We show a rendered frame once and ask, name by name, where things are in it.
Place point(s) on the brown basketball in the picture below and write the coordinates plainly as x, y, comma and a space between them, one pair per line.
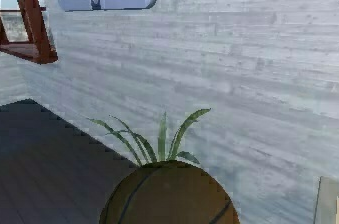
170, 196

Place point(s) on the green house plant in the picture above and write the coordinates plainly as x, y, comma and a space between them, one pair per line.
162, 140

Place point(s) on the red-brown wooden window frame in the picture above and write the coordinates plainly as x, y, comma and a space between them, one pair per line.
33, 40

